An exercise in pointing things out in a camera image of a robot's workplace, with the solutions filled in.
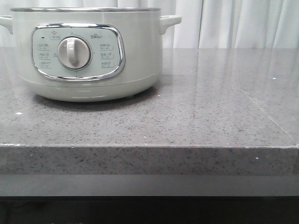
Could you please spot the white pleated curtain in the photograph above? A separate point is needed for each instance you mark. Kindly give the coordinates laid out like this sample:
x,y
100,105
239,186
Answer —
x,y
208,24

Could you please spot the pale green electric cooking pot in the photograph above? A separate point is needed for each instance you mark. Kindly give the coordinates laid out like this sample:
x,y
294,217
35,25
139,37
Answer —
x,y
88,54

